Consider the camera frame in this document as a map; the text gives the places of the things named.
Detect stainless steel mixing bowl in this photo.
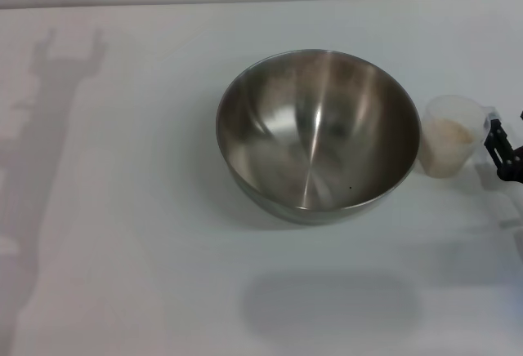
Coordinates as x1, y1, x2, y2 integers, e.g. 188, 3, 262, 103
215, 48, 422, 227

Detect white rice grains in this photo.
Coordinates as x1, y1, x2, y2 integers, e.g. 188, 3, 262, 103
423, 118, 477, 176

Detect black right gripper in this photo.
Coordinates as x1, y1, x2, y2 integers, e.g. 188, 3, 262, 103
483, 108, 523, 185

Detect clear plastic measuring cup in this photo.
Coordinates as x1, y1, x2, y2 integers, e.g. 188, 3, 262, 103
416, 94, 502, 178

